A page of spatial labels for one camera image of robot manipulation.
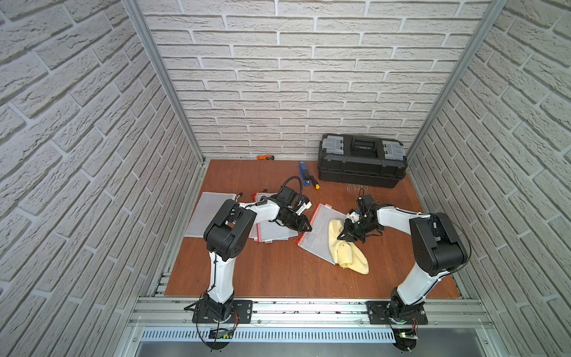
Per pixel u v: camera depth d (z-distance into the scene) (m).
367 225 0.77
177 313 0.76
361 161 1.00
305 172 1.11
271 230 0.92
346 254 0.84
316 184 1.07
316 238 0.91
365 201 0.80
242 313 0.73
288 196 0.81
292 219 0.84
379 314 0.74
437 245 0.49
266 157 1.22
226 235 0.54
